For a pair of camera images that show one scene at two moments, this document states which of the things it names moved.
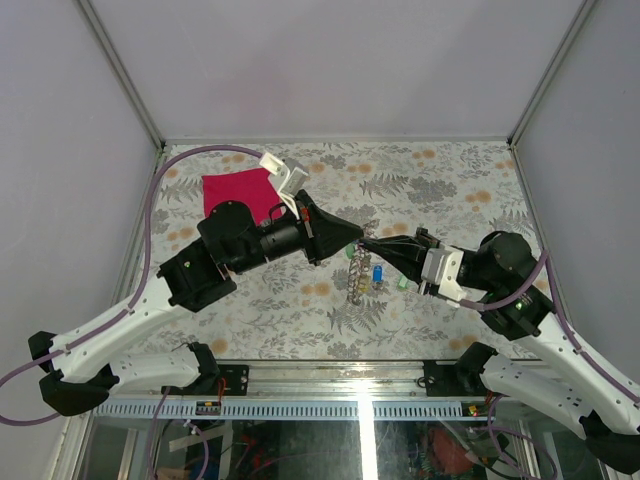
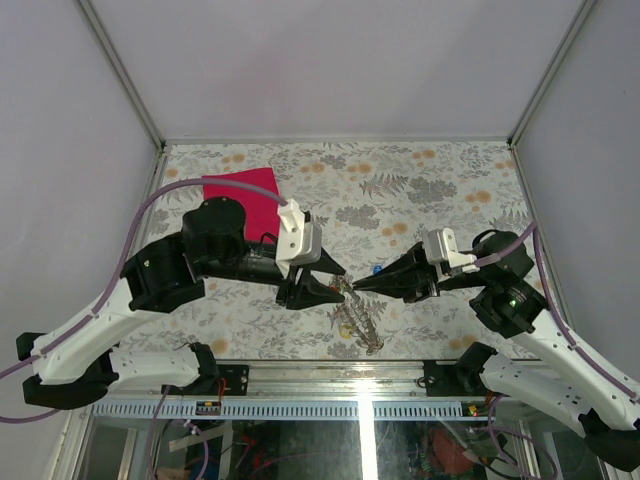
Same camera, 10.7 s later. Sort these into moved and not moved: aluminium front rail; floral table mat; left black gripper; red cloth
Moved: left black gripper
Not moved: aluminium front rail; red cloth; floral table mat
